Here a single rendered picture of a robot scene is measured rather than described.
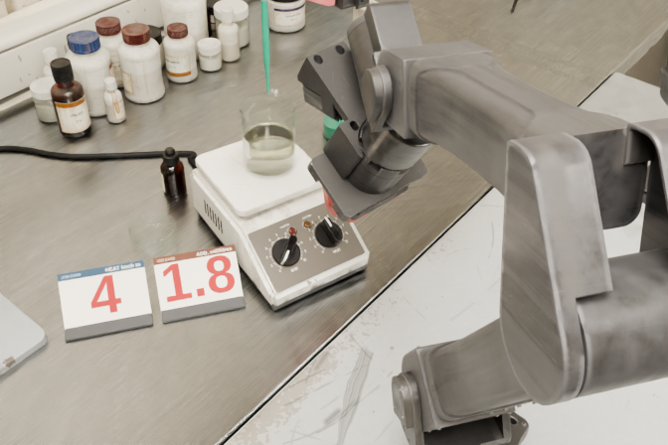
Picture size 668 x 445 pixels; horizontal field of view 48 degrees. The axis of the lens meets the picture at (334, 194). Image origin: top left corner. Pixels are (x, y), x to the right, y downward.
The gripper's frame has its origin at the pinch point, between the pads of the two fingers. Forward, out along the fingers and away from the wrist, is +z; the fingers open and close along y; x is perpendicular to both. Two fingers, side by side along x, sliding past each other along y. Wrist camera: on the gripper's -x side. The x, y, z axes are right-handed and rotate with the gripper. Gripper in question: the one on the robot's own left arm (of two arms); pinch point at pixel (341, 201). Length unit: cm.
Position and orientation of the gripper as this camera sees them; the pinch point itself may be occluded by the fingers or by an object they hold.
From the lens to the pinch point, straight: 78.6
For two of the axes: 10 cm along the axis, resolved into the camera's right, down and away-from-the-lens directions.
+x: 5.4, 8.2, -1.6
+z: -2.9, 3.7, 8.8
